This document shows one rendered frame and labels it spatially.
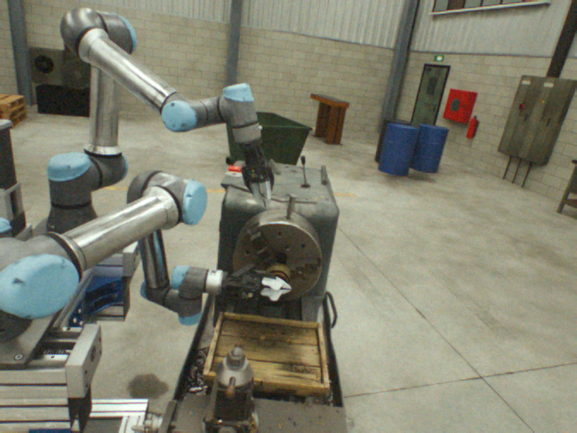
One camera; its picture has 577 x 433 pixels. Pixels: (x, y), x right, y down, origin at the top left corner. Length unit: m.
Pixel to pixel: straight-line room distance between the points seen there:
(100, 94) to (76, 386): 0.82
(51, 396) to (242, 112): 0.79
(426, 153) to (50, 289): 7.92
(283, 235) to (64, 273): 0.76
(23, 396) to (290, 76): 11.02
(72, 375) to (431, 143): 7.85
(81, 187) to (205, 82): 9.95
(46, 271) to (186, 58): 10.46
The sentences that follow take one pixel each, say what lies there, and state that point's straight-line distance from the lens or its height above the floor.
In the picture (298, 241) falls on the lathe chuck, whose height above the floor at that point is 1.17.
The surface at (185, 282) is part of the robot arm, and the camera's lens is 1.23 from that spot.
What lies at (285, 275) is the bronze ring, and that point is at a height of 1.10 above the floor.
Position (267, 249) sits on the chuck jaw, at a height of 1.16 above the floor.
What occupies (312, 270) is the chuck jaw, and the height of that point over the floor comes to 1.09.
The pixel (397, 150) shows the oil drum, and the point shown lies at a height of 0.46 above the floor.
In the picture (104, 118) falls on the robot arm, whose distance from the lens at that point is 1.37.
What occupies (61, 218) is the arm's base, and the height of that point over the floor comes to 1.22.
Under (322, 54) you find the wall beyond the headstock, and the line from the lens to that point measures 11.88.
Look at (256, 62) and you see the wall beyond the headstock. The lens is 11.35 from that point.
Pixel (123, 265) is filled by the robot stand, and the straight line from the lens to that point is 1.38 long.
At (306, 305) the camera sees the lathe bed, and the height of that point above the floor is 0.87.
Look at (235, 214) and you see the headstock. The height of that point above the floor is 1.18.
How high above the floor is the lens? 1.74
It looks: 22 degrees down
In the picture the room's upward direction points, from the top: 8 degrees clockwise
